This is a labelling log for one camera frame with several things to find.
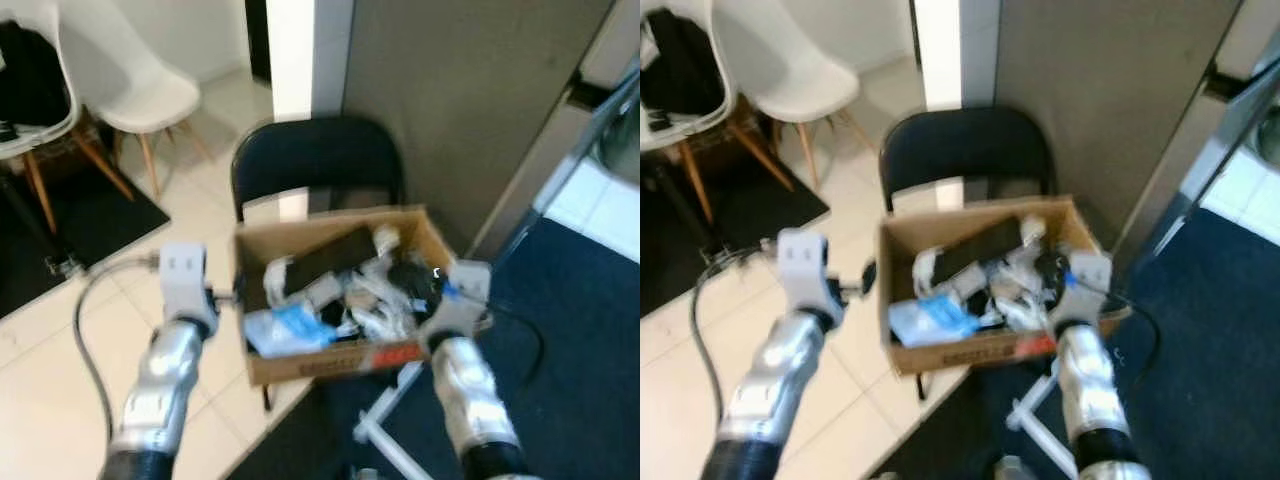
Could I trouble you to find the flat black trash item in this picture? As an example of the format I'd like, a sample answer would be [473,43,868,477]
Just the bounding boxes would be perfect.
[284,227,378,297]
[932,215,1026,286]

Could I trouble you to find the crumpled white paper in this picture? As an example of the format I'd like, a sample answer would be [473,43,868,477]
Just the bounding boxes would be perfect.
[340,228,431,343]
[985,218,1066,333]

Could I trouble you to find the blue and white packet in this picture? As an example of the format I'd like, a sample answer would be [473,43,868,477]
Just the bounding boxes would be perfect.
[243,304,339,358]
[888,295,986,348]

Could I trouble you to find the brown cardboard box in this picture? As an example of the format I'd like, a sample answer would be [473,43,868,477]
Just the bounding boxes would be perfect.
[877,195,1133,377]
[232,205,483,387]

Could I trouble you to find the black floor mat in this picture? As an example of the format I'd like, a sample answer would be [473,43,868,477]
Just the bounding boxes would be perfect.
[0,160,172,321]
[640,150,831,316]

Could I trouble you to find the black folding chair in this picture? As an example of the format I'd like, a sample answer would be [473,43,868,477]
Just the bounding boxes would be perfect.
[230,117,407,413]
[878,106,1057,403]

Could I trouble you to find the grey partition panel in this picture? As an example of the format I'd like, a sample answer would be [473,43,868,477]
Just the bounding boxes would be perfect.
[340,0,617,263]
[993,0,1246,251]

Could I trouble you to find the white shell chair wooden legs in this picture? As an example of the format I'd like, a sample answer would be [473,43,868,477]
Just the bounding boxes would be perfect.
[0,0,136,233]
[640,0,796,226]
[58,0,206,199]
[715,0,881,193]

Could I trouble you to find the black backpack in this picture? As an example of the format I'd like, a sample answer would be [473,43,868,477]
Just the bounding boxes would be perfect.
[0,20,73,141]
[640,8,729,119]

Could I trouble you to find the pale blue right wrist camera mount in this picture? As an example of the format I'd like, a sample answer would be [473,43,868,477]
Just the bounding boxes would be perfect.
[418,260,494,353]
[1048,250,1114,336]

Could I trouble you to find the pale blue wrist camera mount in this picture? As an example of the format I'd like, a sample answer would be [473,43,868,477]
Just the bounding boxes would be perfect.
[777,229,847,319]
[418,260,494,353]
[158,243,214,321]
[1048,250,1114,336]

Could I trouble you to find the pale blue left wrist camera mount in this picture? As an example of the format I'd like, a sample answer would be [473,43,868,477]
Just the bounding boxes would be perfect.
[777,229,847,319]
[158,243,214,321]

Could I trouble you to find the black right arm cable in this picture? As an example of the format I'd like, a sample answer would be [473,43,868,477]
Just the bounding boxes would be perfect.
[450,290,547,389]
[1075,280,1163,393]

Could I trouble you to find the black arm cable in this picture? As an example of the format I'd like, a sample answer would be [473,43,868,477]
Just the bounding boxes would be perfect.
[1075,280,1163,393]
[450,290,547,389]
[690,248,783,401]
[72,255,163,426]

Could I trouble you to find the white pipe frame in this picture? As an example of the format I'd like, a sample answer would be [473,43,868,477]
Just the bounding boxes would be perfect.
[353,362,429,480]
[1005,358,1066,480]

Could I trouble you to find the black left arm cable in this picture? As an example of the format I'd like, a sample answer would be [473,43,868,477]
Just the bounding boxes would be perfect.
[72,255,163,426]
[690,248,783,401]

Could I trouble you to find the metal door frame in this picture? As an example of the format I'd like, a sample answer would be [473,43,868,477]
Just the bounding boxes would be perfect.
[1110,45,1280,266]
[468,60,641,263]

